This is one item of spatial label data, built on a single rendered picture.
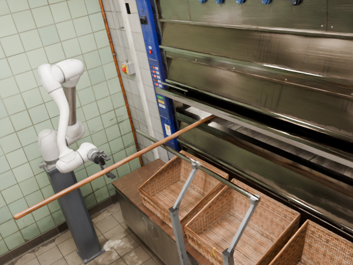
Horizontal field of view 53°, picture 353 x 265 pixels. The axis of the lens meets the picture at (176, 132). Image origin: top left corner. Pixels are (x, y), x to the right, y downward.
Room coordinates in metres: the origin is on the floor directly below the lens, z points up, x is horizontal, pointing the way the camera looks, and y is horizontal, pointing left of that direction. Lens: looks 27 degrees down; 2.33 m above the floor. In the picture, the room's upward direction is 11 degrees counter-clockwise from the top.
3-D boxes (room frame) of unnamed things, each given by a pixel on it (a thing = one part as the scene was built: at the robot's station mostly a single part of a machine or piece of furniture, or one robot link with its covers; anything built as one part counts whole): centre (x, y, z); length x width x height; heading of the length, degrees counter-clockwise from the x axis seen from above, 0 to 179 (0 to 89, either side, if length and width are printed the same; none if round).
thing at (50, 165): (2.45, 1.00, 1.03); 0.22 x 0.18 x 0.06; 122
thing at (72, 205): (2.46, 0.98, 0.50); 0.21 x 0.21 x 1.00; 32
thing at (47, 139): (2.47, 0.98, 1.17); 0.18 x 0.16 x 0.22; 137
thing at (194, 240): (1.66, -0.28, 0.72); 0.56 x 0.49 x 0.28; 32
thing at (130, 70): (3.08, 0.31, 1.46); 0.10 x 0.07 x 0.10; 31
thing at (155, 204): (2.17, 0.03, 0.72); 0.56 x 0.49 x 0.28; 32
